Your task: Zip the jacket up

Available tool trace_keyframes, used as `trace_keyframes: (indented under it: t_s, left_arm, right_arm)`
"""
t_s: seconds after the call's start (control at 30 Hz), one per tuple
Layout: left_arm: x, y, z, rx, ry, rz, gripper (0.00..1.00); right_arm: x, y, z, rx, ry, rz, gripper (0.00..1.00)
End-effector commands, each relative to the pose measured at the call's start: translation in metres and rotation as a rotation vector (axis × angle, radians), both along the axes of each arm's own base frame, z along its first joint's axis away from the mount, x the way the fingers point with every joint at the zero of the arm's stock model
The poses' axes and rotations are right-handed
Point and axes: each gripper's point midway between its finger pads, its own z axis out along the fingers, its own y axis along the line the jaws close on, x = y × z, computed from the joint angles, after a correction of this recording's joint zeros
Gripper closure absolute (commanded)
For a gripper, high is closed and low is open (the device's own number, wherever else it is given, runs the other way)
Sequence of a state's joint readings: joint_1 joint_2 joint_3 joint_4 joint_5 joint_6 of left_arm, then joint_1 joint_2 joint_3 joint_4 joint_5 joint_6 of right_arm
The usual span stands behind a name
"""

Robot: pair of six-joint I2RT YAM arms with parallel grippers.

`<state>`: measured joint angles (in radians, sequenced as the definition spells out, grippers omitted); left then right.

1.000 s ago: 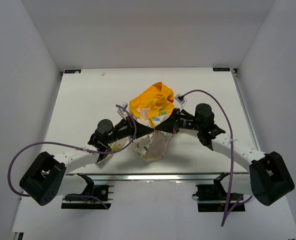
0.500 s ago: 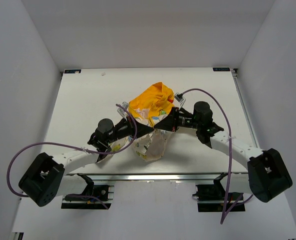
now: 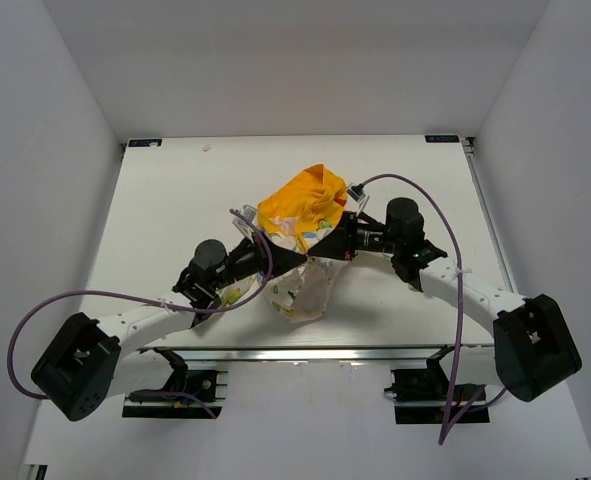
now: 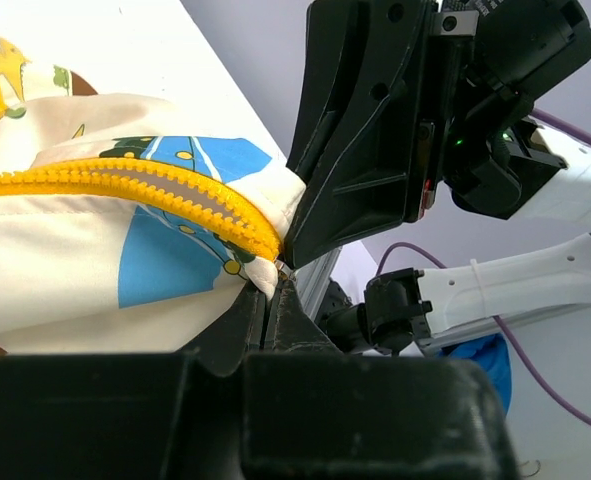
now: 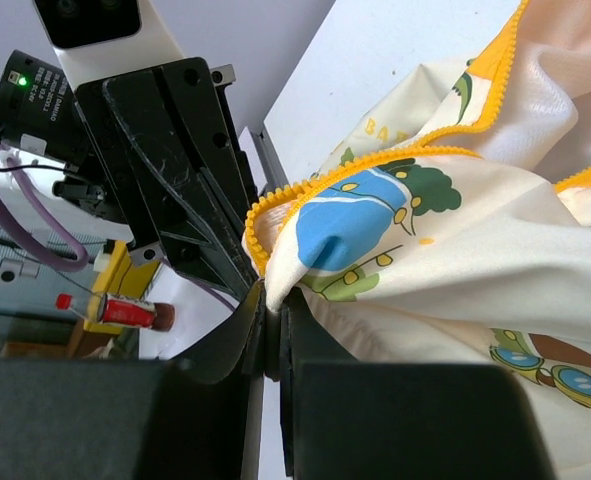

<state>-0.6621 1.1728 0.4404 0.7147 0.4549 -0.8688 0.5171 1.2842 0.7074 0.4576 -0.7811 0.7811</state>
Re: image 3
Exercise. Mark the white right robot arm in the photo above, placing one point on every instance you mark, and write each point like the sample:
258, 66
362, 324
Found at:
533, 349

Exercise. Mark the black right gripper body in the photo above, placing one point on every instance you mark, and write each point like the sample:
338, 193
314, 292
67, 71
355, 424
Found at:
376, 240

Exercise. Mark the blue corner label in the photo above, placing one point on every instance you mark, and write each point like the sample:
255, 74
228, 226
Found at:
440, 139
144, 143

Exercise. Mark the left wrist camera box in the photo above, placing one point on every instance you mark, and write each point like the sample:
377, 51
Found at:
244, 221

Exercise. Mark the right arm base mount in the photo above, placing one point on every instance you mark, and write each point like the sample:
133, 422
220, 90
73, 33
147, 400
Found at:
419, 398

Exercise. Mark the aluminium right side rail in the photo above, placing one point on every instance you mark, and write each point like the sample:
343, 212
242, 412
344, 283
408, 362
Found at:
490, 240

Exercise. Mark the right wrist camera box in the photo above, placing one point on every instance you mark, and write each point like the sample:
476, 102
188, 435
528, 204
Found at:
356, 191

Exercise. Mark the cream dinosaur print baby jacket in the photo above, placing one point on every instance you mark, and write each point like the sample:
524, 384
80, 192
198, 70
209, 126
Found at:
296, 217

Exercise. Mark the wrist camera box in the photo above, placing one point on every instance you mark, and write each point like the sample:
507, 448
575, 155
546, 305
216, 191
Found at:
244, 221
356, 191

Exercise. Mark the aluminium front table rail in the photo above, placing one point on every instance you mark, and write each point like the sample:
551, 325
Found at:
296, 354

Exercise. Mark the blue left corner label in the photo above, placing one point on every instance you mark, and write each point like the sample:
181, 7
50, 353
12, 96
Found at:
144, 143

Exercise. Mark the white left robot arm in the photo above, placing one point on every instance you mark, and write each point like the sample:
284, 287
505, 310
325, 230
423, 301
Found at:
90, 360

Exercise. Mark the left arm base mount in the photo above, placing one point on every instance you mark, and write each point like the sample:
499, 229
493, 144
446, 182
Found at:
196, 392

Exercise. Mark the blue right corner label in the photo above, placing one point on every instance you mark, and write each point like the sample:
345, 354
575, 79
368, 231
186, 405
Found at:
440, 139

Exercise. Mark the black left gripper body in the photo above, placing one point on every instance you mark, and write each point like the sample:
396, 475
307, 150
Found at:
256, 259

